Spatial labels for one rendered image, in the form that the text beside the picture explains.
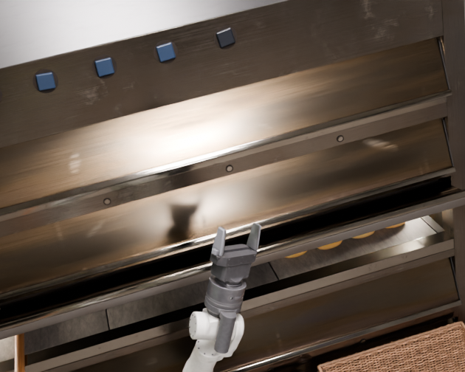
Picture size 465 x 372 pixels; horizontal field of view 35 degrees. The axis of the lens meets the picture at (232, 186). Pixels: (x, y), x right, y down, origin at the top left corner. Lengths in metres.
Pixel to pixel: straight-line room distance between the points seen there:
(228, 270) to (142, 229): 0.60
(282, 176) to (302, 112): 0.21
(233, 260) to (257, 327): 0.86
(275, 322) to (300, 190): 0.49
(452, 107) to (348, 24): 0.46
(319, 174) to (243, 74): 0.42
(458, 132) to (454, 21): 0.36
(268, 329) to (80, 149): 0.90
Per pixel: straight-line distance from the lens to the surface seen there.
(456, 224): 2.60
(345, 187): 2.33
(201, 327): 1.75
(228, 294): 1.70
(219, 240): 1.65
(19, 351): 2.47
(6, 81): 2.04
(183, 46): 2.05
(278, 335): 2.54
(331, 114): 2.21
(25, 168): 2.13
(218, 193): 2.24
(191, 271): 2.16
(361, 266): 2.51
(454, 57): 2.36
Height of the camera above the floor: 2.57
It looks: 26 degrees down
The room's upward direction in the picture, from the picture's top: 11 degrees counter-clockwise
